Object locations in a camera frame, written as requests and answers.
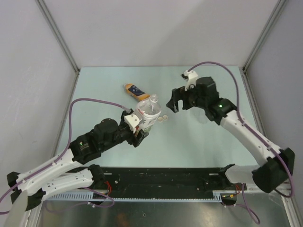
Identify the right aluminium corner post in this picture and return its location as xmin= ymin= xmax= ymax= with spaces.
xmin=242 ymin=0 xmax=288 ymax=71

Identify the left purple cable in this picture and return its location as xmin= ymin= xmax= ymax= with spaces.
xmin=0 ymin=98 xmax=131 ymax=215

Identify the left aluminium corner post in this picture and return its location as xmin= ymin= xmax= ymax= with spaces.
xmin=35 ymin=0 xmax=80 ymax=74

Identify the clear plastic bottle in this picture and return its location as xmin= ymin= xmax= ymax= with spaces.
xmin=197 ymin=113 xmax=210 ymax=124

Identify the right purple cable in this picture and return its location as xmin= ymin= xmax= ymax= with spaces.
xmin=189 ymin=61 xmax=295 ymax=225

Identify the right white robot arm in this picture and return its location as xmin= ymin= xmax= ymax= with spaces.
xmin=166 ymin=74 xmax=295 ymax=193

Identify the orange milk tea bottle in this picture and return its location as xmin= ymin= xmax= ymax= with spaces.
xmin=124 ymin=83 xmax=150 ymax=102

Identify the aluminium corner post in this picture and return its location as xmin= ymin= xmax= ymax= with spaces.
xmin=242 ymin=0 xmax=288 ymax=71
xmin=35 ymin=0 xmax=80 ymax=74

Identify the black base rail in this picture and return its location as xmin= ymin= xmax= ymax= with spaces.
xmin=91 ymin=164 xmax=246 ymax=199

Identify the purple cable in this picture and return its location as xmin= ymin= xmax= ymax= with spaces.
xmin=189 ymin=61 xmax=295 ymax=225
xmin=0 ymin=98 xmax=131 ymax=215

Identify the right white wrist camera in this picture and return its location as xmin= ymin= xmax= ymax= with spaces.
xmin=181 ymin=70 xmax=198 ymax=91

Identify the white slotted cable duct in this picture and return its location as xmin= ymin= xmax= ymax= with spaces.
xmin=46 ymin=191 xmax=237 ymax=202

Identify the green label tea bottle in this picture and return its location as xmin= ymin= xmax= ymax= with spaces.
xmin=135 ymin=94 xmax=161 ymax=132

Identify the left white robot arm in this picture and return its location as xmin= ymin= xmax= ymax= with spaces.
xmin=7 ymin=111 xmax=148 ymax=210

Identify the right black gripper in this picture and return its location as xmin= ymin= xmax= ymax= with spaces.
xmin=167 ymin=81 xmax=207 ymax=114

